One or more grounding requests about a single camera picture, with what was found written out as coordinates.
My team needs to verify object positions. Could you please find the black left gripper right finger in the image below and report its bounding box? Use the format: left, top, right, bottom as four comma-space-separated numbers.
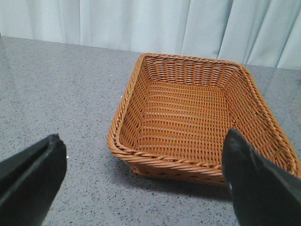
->
222, 129, 301, 226

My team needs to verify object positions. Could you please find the white curtain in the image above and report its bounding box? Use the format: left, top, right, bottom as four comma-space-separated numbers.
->
0, 0, 301, 70

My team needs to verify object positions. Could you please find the brown wicker basket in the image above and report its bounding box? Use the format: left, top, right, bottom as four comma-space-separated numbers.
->
107, 53, 301, 186

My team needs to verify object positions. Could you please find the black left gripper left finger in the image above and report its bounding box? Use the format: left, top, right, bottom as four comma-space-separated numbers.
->
0, 134, 67, 226

